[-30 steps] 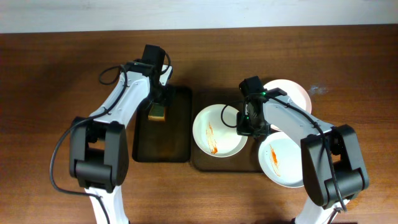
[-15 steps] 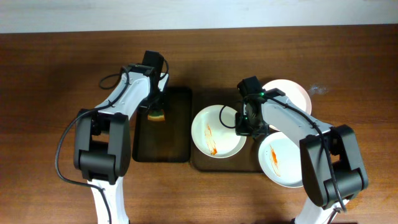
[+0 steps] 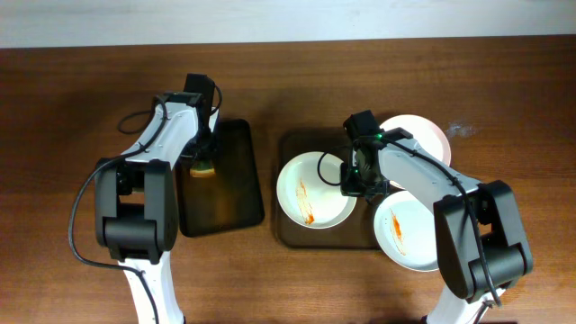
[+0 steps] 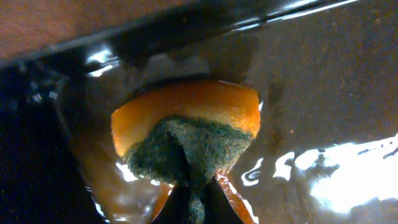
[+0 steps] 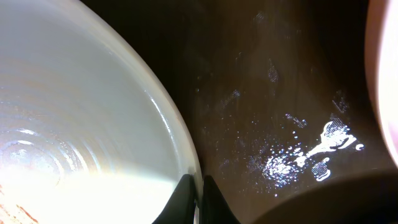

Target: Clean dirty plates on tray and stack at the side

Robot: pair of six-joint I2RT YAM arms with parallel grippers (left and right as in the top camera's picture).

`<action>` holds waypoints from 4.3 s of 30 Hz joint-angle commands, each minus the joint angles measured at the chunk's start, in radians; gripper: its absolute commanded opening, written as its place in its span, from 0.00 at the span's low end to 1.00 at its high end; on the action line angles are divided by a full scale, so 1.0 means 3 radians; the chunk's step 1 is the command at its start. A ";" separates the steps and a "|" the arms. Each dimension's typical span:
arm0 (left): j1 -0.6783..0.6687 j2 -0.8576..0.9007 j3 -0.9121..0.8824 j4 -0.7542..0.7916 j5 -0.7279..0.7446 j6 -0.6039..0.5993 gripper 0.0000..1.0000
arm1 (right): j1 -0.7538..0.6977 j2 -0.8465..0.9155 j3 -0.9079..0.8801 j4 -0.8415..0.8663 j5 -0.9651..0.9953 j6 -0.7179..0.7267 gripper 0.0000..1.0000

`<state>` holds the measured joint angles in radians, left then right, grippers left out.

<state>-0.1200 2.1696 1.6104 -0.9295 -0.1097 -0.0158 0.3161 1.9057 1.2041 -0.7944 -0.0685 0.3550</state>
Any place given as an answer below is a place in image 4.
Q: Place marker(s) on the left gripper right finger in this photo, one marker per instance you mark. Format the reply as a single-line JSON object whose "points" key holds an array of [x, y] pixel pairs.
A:
{"points": [[217, 208]]}

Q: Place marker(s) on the black tray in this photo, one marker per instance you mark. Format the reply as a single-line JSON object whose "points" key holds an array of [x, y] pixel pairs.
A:
{"points": [[326, 75]]}

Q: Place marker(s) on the green yellow sponge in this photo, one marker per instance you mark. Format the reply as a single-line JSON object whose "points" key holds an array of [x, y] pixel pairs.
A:
{"points": [[184, 133]]}

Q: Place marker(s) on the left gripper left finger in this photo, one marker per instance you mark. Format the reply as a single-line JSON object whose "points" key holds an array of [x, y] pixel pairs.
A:
{"points": [[171, 203]]}

